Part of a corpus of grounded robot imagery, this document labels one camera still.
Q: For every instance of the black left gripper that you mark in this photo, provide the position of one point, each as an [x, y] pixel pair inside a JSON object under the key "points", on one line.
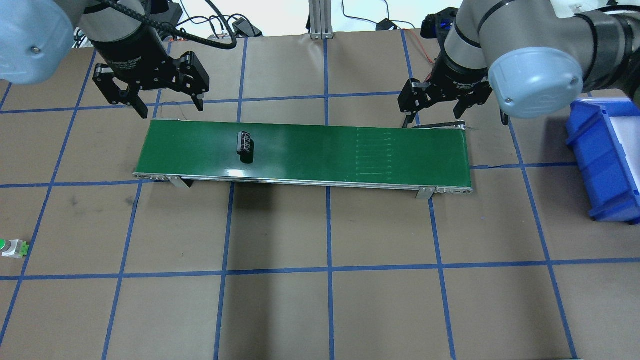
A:
{"points": [[131, 59]]}

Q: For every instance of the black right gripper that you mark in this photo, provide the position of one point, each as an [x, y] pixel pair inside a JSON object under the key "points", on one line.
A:
{"points": [[459, 79]]}

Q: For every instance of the black cylindrical capacitor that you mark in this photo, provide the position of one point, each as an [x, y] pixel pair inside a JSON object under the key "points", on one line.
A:
{"points": [[244, 143]]}

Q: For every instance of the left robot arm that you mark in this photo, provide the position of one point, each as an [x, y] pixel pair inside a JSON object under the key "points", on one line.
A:
{"points": [[36, 36]]}

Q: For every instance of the green conveyor belt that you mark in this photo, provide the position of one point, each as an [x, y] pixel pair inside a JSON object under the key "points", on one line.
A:
{"points": [[427, 160]]}

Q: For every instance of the black power adapter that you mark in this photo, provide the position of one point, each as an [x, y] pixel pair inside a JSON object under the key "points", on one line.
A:
{"points": [[243, 28]]}

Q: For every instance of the white foam pad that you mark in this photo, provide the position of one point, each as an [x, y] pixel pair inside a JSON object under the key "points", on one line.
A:
{"points": [[625, 135]]}

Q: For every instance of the blue plastic bin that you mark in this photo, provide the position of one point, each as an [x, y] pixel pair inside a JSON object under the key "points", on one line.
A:
{"points": [[612, 187]]}

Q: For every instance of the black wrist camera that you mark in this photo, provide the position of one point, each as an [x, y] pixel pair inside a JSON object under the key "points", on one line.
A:
{"points": [[438, 25]]}

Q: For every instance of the aluminium frame post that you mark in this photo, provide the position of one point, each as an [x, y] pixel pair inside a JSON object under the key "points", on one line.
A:
{"points": [[320, 19]]}

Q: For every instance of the green push button switch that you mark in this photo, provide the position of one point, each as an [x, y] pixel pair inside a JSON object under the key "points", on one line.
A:
{"points": [[14, 249]]}

